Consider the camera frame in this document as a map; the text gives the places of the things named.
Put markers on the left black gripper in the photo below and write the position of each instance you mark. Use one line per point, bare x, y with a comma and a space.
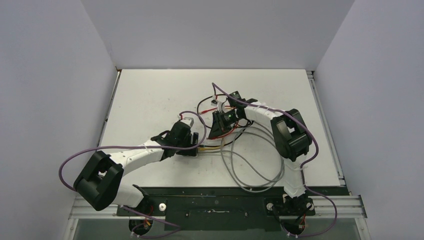
193, 139

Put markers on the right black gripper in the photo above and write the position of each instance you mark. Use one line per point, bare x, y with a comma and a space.
219, 127

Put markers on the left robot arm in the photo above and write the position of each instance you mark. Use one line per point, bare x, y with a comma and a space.
100, 181

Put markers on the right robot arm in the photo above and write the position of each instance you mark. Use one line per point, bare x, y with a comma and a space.
290, 137

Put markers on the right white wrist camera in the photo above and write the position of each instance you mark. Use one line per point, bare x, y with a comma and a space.
220, 105

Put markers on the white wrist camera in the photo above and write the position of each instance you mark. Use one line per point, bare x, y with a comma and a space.
220, 105
189, 121

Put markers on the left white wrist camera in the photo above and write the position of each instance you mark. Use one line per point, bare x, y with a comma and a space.
189, 121

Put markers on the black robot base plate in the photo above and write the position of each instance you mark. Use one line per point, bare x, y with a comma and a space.
226, 209

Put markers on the aluminium left side rail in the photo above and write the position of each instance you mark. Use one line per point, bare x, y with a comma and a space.
109, 106

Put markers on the aluminium rail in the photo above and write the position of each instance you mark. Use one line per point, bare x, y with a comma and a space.
329, 137
109, 106
348, 206

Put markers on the aluminium right side rail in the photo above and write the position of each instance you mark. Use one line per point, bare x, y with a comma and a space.
329, 137

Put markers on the aluminium front rail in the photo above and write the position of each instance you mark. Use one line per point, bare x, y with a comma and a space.
348, 206

